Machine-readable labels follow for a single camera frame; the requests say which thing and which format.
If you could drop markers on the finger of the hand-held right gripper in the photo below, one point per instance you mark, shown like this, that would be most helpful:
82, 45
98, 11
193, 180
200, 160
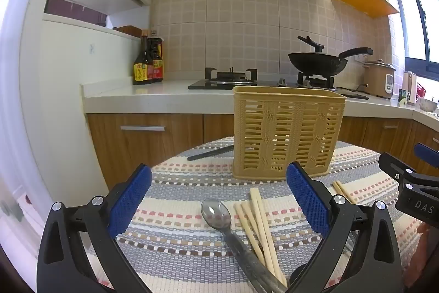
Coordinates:
394, 166
427, 152

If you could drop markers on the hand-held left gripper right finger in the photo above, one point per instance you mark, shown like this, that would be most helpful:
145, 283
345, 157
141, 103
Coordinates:
308, 200

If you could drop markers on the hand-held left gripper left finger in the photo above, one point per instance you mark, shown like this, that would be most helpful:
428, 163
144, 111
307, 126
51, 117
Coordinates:
130, 200

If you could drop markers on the yellow plastic utensil basket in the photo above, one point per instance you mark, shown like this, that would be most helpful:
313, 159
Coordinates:
274, 128

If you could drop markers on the black chopsticks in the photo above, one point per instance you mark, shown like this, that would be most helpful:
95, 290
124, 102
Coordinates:
209, 153

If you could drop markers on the person's right hand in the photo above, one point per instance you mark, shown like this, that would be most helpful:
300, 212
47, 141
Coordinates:
420, 258

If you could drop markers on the white bowl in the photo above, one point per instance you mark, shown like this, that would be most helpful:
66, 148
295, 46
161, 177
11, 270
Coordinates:
427, 104

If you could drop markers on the wooden base cabinet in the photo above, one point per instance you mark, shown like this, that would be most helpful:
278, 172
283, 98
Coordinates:
109, 148

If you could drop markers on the patterned cup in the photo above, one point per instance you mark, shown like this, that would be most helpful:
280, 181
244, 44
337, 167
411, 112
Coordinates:
403, 97

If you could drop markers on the striped woven tablecloth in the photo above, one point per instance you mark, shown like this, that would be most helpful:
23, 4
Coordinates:
178, 245

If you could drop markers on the white kettle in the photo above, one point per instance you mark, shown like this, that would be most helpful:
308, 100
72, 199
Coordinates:
410, 83

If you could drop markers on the beige rice cooker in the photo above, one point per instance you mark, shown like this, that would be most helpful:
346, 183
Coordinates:
377, 80

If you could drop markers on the white kitchen countertop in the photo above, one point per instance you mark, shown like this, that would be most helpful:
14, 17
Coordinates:
137, 94

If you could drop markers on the yellow label sauce bottle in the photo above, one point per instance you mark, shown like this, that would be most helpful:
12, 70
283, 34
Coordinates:
142, 71

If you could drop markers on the black wok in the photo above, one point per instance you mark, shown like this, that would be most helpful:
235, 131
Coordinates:
315, 63

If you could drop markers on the dark framed window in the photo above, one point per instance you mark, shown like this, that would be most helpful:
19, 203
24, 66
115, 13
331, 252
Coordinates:
416, 21

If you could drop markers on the red label sauce bottle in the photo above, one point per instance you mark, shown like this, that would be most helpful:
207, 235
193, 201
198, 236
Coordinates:
157, 68

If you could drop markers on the black wok spatula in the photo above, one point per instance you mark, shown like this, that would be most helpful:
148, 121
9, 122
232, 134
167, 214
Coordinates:
313, 44

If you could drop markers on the black gas stove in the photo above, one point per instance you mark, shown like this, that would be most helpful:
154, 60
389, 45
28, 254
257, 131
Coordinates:
219, 83

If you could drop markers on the wooden cutting board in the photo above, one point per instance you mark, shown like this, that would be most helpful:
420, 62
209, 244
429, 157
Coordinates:
128, 30

